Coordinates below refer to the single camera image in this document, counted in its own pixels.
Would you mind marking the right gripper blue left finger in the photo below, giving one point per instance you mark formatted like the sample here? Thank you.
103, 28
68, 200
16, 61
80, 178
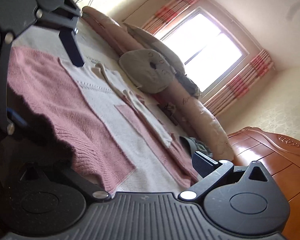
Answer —
91, 191

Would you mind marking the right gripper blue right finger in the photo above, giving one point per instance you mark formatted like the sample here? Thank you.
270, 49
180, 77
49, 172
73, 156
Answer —
213, 173

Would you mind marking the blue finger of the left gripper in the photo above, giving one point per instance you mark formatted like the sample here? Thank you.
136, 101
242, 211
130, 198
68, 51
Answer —
69, 43
9, 119

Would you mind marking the pink and white knit sweater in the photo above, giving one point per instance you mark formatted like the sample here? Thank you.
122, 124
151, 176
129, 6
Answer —
102, 119

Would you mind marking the blue baseball cap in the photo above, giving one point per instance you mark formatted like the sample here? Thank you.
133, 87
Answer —
191, 145

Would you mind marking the floral cream rolled quilt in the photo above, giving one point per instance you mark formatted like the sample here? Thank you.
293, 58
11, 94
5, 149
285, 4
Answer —
193, 117

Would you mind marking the black hair clip with flower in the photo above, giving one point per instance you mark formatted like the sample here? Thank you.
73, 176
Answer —
169, 110

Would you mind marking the grey pillow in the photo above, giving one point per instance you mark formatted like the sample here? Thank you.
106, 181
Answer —
149, 41

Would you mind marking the wooden headboard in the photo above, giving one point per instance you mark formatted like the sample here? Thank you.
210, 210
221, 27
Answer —
280, 154

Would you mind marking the grey cat face cushion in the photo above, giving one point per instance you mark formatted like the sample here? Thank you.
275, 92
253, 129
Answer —
147, 69

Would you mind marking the grey folded cloth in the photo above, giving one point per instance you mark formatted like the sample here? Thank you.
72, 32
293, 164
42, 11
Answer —
189, 85

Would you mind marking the right striped curtain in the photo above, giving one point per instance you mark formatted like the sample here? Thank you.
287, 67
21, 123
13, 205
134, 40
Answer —
240, 84

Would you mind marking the striped curtain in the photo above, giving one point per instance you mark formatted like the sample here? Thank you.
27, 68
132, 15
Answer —
240, 84
167, 14

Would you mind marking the window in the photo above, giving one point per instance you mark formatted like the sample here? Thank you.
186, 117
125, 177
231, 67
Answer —
206, 48

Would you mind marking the left striped curtain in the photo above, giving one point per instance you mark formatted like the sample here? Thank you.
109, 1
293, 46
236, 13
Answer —
167, 14

